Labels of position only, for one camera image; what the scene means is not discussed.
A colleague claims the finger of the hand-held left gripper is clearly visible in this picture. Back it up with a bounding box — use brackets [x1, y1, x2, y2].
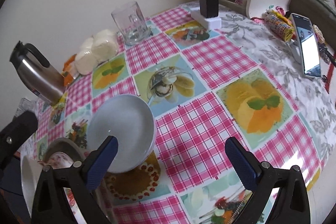
[0, 111, 39, 169]

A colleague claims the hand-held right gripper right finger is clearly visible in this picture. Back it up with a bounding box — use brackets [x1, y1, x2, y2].
[224, 136, 311, 224]

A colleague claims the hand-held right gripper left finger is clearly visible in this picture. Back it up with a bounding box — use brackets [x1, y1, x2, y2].
[31, 135, 118, 224]

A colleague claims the light blue bowl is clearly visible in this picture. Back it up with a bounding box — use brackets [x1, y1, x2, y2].
[87, 94, 157, 174]

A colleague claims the stainless steel round plate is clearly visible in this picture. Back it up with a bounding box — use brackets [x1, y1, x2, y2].
[43, 138, 86, 172]

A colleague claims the strawberry print bowl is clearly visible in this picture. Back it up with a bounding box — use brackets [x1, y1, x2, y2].
[20, 154, 41, 216]

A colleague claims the stainless steel thermos jug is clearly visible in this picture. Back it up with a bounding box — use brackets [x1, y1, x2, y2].
[9, 40, 66, 106]

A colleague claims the orange snack packet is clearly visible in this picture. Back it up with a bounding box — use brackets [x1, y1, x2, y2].
[62, 55, 79, 85]

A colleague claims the pink plaid fruit tablecloth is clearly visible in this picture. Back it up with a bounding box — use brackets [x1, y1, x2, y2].
[34, 2, 322, 224]

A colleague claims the bag of steamed buns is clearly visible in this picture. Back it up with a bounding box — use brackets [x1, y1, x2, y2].
[75, 28, 118, 75]

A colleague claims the grey floral tablecloth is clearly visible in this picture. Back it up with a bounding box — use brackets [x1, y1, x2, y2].
[181, 1, 336, 169]

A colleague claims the smartphone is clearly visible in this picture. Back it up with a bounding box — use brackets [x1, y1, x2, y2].
[291, 13, 322, 80]

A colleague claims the clear glass mug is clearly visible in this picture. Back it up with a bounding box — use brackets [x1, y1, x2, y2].
[111, 1, 149, 46]

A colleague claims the dark key bunch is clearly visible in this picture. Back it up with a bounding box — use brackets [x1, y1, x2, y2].
[314, 25, 336, 94]

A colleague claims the white power strip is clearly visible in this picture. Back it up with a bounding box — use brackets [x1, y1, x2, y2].
[190, 5, 221, 29]

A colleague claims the yellow candy roll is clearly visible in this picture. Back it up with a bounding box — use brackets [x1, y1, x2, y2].
[264, 6, 296, 42]

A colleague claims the black power adapter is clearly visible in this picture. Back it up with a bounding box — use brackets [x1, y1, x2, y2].
[199, 0, 219, 18]

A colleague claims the grey furniture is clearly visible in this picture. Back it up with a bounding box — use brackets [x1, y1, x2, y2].
[287, 0, 336, 41]

